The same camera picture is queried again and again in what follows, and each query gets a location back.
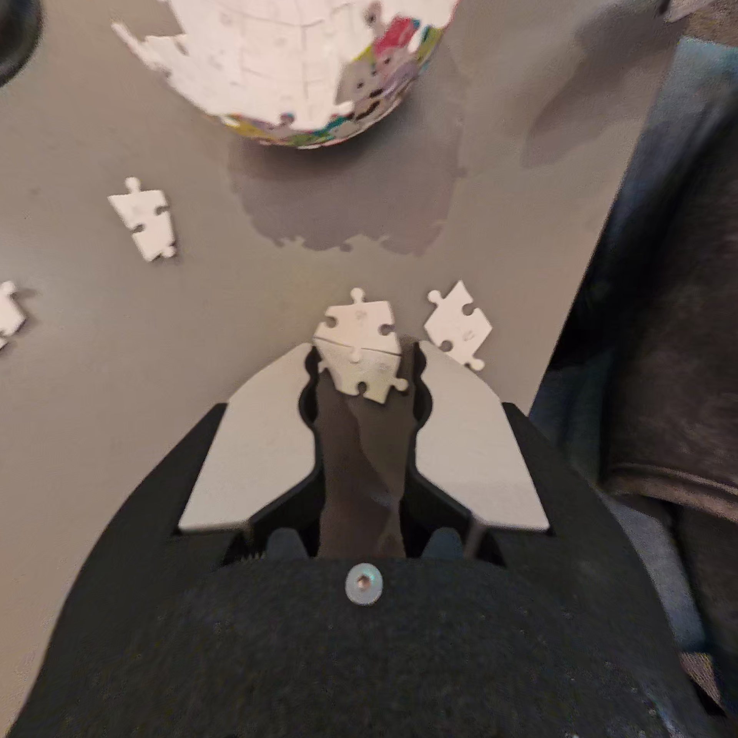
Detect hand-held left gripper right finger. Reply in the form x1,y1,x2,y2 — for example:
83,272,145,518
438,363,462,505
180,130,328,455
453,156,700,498
404,340,551,557

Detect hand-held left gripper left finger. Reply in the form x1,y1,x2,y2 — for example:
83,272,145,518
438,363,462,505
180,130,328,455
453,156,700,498
178,343,324,557

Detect white puzzle ball shell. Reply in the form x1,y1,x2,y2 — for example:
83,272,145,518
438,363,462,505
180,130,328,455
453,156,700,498
112,0,462,150

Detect small white puzzle piece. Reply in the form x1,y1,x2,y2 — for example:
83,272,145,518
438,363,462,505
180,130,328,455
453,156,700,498
0,281,28,349

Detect black round ball stand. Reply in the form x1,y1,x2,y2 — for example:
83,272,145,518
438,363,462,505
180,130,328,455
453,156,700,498
0,0,44,87

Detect person's blue jeans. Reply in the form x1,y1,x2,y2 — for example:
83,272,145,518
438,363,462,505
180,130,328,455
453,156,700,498
529,35,738,710

